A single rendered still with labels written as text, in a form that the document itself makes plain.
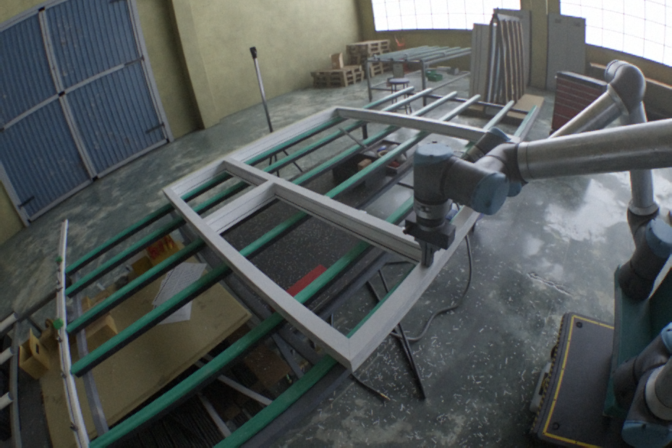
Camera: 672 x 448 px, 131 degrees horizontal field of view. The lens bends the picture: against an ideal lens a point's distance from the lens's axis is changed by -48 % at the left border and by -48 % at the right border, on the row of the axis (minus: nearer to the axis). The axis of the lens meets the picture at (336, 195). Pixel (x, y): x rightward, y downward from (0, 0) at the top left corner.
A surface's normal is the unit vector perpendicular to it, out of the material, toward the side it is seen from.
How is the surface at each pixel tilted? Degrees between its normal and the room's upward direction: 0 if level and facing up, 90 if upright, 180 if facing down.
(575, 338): 0
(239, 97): 90
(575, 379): 0
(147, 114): 90
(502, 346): 0
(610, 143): 61
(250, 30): 90
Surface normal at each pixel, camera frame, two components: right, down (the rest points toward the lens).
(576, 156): -0.86, 0.18
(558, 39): -0.69, 0.47
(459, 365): -0.15, -0.84
